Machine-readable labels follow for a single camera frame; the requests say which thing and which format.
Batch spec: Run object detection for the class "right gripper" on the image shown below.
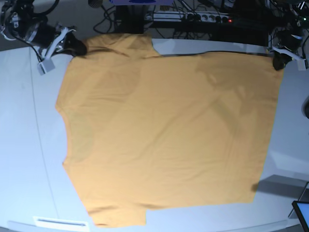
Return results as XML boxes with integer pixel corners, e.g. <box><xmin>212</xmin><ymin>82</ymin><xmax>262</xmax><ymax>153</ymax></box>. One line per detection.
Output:
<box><xmin>24</xmin><ymin>21</ymin><xmax>87</xmax><ymax>57</ymax></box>

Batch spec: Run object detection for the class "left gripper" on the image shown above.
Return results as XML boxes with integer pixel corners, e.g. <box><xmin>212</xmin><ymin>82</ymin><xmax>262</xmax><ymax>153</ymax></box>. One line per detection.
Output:
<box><xmin>273</xmin><ymin>29</ymin><xmax>303</xmax><ymax>71</ymax></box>

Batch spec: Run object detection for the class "orange T-shirt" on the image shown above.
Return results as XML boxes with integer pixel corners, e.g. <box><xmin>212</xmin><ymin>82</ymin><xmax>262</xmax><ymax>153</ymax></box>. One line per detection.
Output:
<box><xmin>56</xmin><ymin>34</ymin><xmax>283</xmax><ymax>228</ymax></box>

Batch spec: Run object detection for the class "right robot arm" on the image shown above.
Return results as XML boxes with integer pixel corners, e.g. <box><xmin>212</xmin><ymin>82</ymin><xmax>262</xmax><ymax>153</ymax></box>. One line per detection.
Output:
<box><xmin>0</xmin><ymin>0</ymin><xmax>87</xmax><ymax>62</ymax></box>

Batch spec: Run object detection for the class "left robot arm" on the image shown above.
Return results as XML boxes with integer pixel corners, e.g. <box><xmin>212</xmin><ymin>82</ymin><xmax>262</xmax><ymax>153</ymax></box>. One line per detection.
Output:
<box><xmin>267</xmin><ymin>0</ymin><xmax>309</xmax><ymax>71</ymax></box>

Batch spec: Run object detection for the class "dark round object right edge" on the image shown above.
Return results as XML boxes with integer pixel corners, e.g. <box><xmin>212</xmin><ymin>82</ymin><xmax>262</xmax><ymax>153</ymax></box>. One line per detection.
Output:
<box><xmin>302</xmin><ymin>97</ymin><xmax>309</xmax><ymax>118</ymax></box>

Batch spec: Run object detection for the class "white power strip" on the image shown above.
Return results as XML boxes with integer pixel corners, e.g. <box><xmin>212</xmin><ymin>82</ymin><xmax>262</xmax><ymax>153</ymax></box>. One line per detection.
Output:
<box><xmin>145</xmin><ymin>11</ymin><xmax>233</xmax><ymax>23</ymax></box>

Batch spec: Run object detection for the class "tablet on stand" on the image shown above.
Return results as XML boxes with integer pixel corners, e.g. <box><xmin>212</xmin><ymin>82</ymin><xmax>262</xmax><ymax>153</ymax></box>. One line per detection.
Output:
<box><xmin>288</xmin><ymin>182</ymin><xmax>309</xmax><ymax>232</ymax></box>

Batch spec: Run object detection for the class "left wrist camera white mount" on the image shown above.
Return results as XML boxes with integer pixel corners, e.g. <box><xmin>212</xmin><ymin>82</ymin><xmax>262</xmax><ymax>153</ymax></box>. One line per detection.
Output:
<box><xmin>267</xmin><ymin>46</ymin><xmax>309</xmax><ymax>71</ymax></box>

